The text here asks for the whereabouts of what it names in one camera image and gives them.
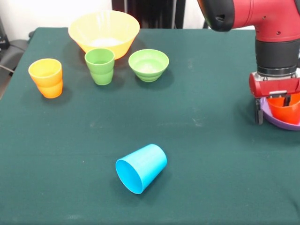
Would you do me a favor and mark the green cup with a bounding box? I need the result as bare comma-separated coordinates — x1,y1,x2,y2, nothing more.
84,48,115,86

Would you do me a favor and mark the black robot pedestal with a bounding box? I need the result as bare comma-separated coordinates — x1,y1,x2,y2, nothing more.
112,0,193,29

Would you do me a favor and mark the purple bowl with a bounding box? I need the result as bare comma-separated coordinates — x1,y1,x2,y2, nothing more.
259,97,300,131

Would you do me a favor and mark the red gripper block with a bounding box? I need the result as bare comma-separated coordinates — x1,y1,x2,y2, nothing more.
248,69,300,126

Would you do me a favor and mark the green bowl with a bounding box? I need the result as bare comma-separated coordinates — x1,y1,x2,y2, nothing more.
128,49,170,83

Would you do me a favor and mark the orange cup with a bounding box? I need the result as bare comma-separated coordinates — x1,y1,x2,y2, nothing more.
267,93,300,124

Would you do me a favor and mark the large yellow bowl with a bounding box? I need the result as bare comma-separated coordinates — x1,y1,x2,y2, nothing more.
67,10,141,60

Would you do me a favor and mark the gray black machine base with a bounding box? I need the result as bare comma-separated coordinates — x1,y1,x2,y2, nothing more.
0,39,30,73

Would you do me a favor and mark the light blue cup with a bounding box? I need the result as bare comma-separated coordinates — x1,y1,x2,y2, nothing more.
115,143,168,195

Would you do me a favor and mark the yellow cup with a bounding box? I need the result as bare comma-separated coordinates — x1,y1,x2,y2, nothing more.
28,58,63,99

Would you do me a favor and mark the dark green tablecloth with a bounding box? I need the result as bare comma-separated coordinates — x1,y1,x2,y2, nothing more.
0,27,300,225

